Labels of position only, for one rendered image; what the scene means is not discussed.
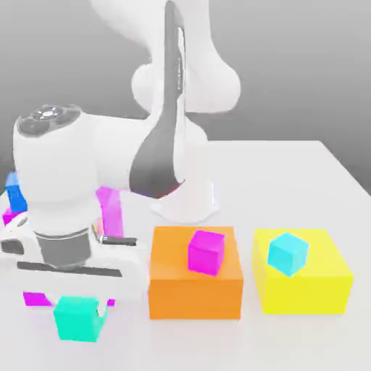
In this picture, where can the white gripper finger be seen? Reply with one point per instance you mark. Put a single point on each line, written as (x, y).
(102, 307)
(51, 299)

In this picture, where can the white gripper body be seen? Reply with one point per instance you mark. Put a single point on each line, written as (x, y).
(127, 266)

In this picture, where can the small teal cube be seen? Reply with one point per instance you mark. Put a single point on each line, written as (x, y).
(76, 318)

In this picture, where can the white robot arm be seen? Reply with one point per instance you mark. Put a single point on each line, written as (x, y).
(63, 162)

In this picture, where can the small magenta cube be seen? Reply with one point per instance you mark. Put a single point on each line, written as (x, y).
(204, 255)

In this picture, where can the small blue cube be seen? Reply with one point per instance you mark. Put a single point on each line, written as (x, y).
(17, 200)

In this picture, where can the small cyan cube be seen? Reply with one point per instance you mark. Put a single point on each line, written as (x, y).
(287, 255)

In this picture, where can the large magenta box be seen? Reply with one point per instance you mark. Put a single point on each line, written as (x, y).
(111, 214)

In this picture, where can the large orange box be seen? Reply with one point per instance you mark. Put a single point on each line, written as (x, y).
(174, 298)

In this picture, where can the large yellow box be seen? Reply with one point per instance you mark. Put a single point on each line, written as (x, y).
(318, 292)

